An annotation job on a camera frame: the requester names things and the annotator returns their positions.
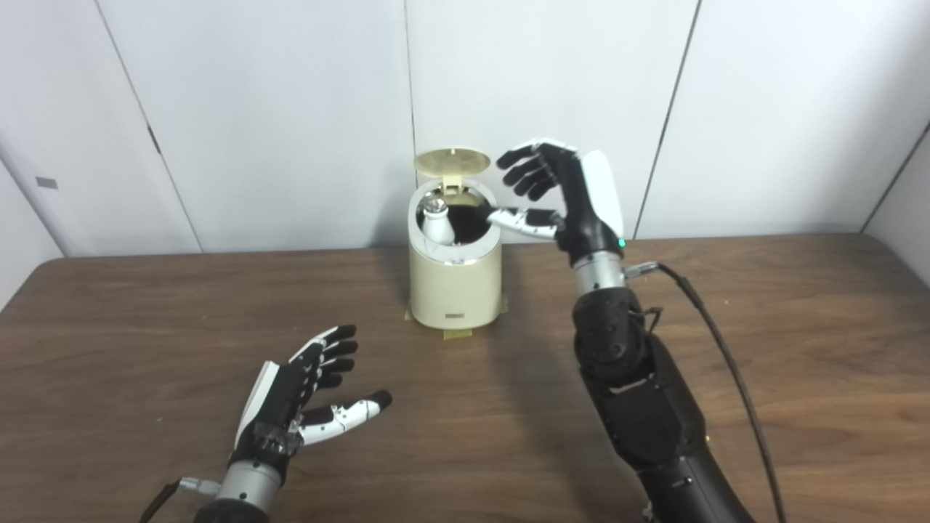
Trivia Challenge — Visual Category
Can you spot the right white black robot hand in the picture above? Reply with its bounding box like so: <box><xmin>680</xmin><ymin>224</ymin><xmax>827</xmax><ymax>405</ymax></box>
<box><xmin>487</xmin><ymin>138</ymin><xmax>627</xmax><ymax>264</ymax></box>

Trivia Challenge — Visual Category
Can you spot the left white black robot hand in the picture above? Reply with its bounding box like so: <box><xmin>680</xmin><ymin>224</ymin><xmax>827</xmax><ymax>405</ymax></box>
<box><xmin>232</xmin><ymin>325</ymin><xmax>393</xmax><ymax>474</ymax></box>

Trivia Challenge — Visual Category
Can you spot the small white plastic bottle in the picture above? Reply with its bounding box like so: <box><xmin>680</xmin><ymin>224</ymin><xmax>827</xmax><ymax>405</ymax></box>
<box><xmin>421</xmin><ymin>196</ymin><xmax>456</xmax><ymax>246</ymax></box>

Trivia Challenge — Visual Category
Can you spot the cream-colored lidded bin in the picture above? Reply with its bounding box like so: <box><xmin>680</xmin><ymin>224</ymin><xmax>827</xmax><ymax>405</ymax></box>
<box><xmin>407</xmin><ymin>147</ymin><xmax>504</xmax><ymax>329</ymax></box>

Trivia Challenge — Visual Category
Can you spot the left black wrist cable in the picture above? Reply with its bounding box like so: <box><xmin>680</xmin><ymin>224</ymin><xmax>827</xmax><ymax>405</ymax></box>
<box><xmin>138</xmin><ymin>476</ymin><xmax>222</xmax><ymax>523</ymax></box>

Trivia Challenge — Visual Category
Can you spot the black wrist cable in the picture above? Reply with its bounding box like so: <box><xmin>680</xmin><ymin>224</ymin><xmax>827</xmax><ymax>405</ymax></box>
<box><xmin>625</xmin><ymin>261</ymin><xmax>789</xmax><ymax>523</ymax></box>
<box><xmin>138</xmin><ymin>476</ymin><xmax>222</xmax><ymax>523</ymax></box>

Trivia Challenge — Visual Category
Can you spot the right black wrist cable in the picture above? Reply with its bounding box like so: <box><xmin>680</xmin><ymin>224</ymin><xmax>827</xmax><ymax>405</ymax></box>
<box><xmin>625</xmin><ymin>261</ymin><xmax>789</xmax><ymax>523</ymax></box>

